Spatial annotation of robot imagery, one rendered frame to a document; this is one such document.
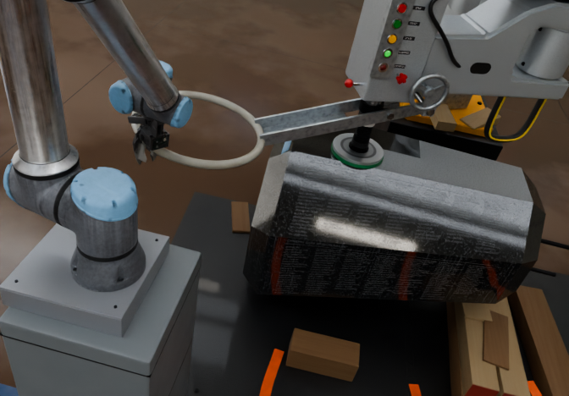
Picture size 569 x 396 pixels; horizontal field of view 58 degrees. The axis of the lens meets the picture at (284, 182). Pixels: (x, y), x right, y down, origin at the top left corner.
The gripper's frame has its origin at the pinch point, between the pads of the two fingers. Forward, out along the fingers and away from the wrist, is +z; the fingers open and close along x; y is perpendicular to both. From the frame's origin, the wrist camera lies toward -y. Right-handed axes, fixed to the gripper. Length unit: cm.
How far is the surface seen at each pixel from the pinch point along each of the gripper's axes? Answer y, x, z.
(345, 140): 26, 77, -3
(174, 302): 53, -23, 6
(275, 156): 12, 54, 8
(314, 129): 25, 55, -13
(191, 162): 16.5, 6.6, -7.8
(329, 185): 36, 62, 8
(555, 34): 66, 124, -64
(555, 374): 142, 132, 67
